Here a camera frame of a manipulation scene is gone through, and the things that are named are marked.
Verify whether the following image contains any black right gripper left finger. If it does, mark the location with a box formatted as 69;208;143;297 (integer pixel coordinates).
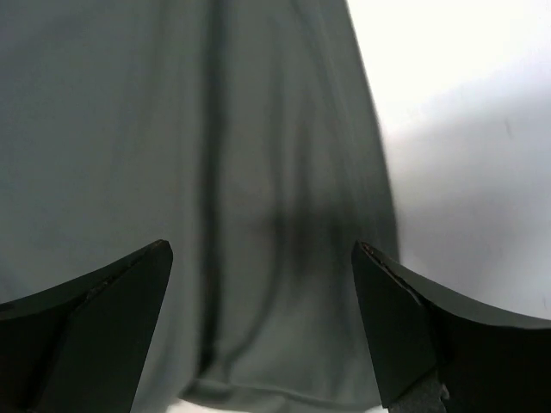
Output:
1;240;172;413

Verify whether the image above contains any dark grey t-shirt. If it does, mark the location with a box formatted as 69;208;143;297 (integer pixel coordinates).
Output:
1;1;398;412

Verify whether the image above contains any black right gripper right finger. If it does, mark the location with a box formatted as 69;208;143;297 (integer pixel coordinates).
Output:
352;242;550;412

